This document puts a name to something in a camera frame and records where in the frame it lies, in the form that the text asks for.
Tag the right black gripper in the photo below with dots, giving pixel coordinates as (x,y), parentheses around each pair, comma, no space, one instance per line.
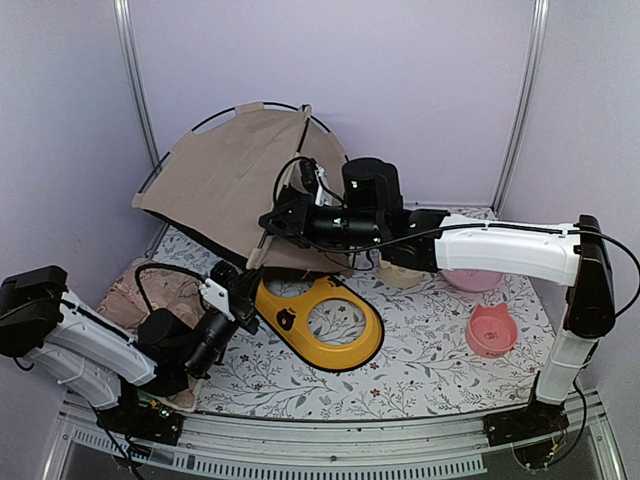
(299,209)

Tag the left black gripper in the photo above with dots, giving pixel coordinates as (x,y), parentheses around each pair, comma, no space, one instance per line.
(242,301)

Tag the beige fabric pet tent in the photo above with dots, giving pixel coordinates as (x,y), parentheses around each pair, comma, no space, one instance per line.
(218,182)

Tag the brown patterned pet cushion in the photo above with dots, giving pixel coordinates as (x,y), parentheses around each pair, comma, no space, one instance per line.
(127,300)

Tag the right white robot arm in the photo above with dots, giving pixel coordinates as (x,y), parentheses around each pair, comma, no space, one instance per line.
(571,255)

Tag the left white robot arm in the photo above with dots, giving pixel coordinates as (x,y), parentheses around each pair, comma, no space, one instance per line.
(46,323)

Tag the yellow double bowl holder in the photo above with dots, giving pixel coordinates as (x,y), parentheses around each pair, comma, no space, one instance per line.
(323,322)

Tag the cream small bowl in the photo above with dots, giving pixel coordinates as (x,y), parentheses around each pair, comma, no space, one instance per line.
(398,277)

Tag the pink flat plate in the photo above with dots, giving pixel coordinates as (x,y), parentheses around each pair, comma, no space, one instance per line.
(474,281)

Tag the pink cat-ear bowl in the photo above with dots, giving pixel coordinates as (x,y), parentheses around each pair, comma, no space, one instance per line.
(491,331)

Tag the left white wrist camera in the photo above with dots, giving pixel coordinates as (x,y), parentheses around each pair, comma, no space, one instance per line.
(216,288)

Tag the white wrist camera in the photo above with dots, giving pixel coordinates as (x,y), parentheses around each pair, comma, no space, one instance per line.
(216,288)
(312,178)

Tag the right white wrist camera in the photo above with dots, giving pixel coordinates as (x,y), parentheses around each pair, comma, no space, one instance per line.
(312,178)

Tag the front aluminium table rail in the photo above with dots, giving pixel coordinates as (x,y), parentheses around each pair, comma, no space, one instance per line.
(234,447)

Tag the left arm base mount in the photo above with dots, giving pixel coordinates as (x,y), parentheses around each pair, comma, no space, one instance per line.
(142,420)

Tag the left aluminium frame post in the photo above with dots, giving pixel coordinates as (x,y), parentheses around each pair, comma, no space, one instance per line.
(126,36)

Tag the aluminium frame post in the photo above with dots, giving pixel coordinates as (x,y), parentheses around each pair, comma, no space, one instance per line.
(126,36)
(532,62)

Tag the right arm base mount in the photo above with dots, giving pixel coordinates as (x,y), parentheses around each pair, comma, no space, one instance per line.
(534,431)

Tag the right aluminium frame post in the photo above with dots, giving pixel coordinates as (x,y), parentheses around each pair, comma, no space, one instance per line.
(532,62)

